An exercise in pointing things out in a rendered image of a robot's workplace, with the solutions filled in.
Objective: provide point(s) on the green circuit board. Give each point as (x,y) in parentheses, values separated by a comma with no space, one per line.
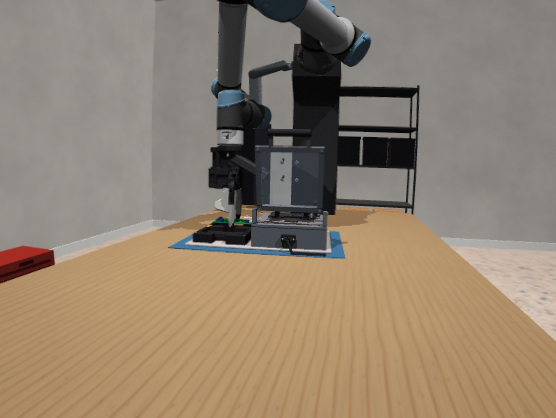
(247,220)

